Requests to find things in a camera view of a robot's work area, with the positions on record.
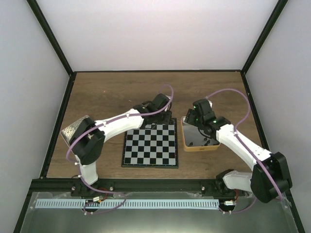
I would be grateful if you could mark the black and white chessboard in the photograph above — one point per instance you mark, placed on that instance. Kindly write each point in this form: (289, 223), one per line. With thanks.
(151, 146)

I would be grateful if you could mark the yellow tin of black pieces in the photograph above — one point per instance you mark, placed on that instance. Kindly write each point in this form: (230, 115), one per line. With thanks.
(194, 140)

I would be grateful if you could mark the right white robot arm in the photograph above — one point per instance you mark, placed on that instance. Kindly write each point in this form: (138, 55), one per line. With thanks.
(269, 177)

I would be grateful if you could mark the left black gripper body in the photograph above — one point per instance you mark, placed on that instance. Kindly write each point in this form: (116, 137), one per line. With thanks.
(163, 120)

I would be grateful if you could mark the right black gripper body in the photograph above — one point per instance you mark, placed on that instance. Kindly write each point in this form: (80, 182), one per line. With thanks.
(190, 116)

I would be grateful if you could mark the light blue slotted cable duct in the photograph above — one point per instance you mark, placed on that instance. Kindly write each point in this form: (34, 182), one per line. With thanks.
(128, 204)

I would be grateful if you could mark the black cage frame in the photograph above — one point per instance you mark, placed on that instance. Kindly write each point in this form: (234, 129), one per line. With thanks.
(37, 12)

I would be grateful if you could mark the pink tin of white pieces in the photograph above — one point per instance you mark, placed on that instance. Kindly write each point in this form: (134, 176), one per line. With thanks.
(68, 132)

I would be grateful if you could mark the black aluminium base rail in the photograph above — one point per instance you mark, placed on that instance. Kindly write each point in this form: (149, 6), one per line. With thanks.
(110, 187)

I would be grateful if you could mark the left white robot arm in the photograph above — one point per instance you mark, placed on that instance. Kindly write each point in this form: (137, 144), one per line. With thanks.
(86, 137)

